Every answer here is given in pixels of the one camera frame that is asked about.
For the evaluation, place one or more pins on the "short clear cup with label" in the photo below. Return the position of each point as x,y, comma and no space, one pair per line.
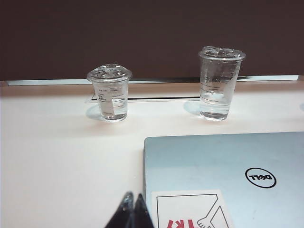
108,78

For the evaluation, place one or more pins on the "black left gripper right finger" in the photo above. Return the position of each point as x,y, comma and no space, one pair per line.
141,213

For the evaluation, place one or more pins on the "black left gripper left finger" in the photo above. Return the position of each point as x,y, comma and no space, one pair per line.
122,213

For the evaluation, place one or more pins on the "white red sticker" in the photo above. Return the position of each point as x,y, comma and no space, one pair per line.
190,204

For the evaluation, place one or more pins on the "brown desk divider panel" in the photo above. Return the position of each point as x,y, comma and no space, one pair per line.
142,35

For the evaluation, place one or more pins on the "silver Dell laptop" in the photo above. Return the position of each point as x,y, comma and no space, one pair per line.
194,161

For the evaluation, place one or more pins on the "tall clear cup with logo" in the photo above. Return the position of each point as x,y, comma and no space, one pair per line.
219,71

